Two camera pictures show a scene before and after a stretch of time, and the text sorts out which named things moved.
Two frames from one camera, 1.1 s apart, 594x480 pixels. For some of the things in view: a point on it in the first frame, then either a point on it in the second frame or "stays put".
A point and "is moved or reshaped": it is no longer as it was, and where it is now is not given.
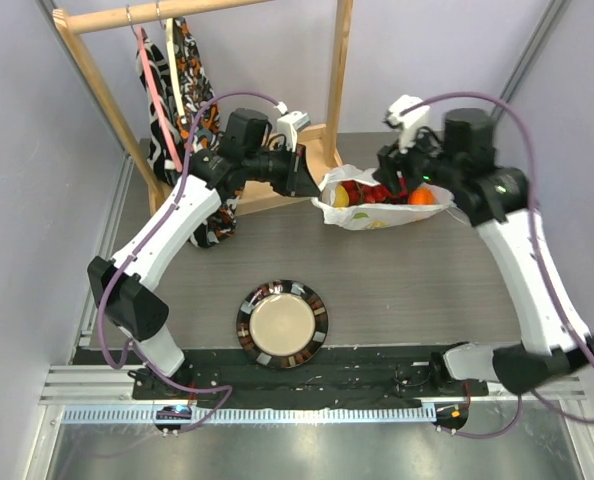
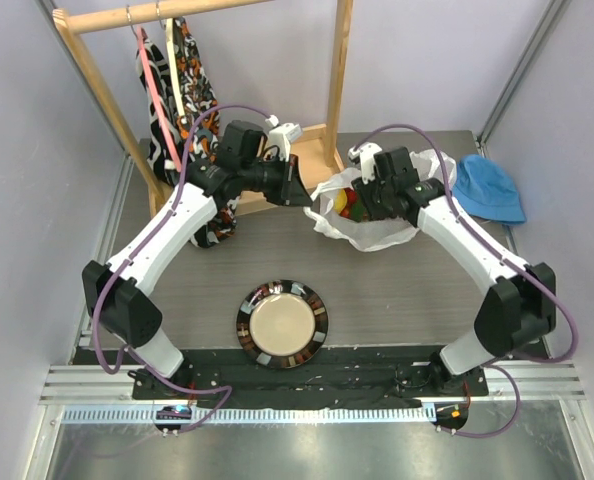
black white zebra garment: [160, 154] stays put
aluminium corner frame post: [551, 18] stays put
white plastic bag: [375, 215] is moved or reshaped
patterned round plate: [282, 324] stays put
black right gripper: [392, 170] → [370, 198]
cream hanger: [174, 69] stays put
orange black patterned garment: [203, 129] stays put
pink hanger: [159, 98] stays put
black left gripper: [298, 180] → [291, 190]
